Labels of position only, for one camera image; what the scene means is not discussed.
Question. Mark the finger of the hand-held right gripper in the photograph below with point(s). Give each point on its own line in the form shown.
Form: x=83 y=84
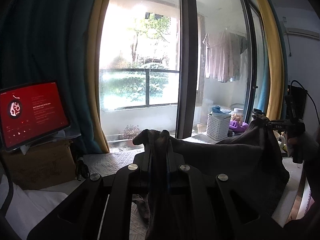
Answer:
x=268 y=123

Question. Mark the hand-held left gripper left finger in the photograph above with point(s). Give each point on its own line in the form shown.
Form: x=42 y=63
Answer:
x=145 y=170

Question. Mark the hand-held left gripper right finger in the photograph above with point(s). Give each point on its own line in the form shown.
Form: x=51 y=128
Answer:
x=175 y=177

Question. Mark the dark grey t-shirt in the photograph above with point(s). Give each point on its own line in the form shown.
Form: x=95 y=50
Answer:
x=225 y=160

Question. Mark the person's right forearm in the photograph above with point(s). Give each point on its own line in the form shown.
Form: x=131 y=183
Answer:
x=311 y=145

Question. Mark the person's right hand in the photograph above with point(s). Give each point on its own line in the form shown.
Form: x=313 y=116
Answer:
x=290 y=143

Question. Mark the cream mug with bear print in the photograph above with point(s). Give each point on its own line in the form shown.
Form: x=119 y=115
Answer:
x=277 y=136

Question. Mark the purple plush toy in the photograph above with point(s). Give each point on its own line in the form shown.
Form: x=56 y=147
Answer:
x=237 y=127

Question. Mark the clear snack jar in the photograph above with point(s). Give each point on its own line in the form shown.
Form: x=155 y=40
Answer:
x=237 y=116

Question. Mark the white textured bedspread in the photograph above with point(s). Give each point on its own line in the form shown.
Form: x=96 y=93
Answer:
x=112 y=160

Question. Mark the potted plant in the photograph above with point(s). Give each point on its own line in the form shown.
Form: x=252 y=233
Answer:
x=131 y=132

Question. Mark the yellow curtain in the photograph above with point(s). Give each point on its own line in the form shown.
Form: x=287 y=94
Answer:
x=93 y=80
x=275 y=67

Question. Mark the white plastic basket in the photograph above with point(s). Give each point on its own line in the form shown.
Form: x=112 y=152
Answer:
x=217 y=127

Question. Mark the blue roll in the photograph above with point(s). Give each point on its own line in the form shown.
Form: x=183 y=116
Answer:
x=216 y=110

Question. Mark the white air conditioner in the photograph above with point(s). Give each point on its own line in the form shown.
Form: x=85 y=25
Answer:
x=302 y=33

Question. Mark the black balcony railing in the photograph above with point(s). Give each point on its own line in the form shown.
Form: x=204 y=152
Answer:
x=147 y=87

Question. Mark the hanging grey garment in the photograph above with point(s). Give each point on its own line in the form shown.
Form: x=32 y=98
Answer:
x=241 y=42

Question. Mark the hanging pink garment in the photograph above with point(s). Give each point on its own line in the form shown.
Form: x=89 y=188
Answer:
x=220 y=55

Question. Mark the brown cardboard box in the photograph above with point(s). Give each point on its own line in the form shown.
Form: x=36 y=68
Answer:
x=42 y=162

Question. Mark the white pillow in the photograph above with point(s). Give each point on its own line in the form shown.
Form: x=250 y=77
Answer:
x=32 y=205

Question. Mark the tablet with red screen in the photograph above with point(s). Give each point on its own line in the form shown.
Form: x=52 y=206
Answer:
x=32 y=112

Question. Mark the teal curtain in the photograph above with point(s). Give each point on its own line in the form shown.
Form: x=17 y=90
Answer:
x=50 y=42

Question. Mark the dark window frame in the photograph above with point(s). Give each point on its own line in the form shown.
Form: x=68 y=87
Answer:
x=186 y=55

